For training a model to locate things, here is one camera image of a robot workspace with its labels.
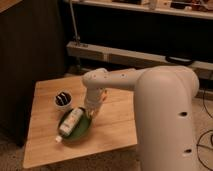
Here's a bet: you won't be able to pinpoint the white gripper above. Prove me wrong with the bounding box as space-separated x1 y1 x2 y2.
84 89 106 119

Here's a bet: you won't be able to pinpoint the green ceramic bowl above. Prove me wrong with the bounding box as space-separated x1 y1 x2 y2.
57 107 92 141

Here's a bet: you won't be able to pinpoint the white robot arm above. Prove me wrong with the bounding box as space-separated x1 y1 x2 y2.
82 66 199 171

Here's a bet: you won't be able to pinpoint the wooden table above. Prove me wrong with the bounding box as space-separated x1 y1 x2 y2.
23 76 137 169

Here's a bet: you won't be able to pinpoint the white plastic bottle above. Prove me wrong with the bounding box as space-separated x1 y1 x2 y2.
55 108 83 142

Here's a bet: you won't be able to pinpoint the white cup with dark contents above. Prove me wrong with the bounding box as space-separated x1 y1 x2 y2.
54 91 72 112

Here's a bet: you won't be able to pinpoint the dark cabinet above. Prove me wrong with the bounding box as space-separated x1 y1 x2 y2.
0 0 66 146

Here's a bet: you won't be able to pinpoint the metal pole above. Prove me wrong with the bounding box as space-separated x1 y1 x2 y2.
69 0 81 46

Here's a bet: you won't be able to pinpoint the wooden shelf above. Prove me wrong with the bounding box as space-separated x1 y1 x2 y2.
63 0 213 20

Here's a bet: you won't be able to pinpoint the grey metal rail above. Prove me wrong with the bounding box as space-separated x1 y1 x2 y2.
65 41 213 81

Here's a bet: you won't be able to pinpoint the black handle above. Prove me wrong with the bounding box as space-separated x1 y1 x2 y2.
165 56 195 66

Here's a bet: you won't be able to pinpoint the black cables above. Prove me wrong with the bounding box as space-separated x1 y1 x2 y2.
194 79 213 164

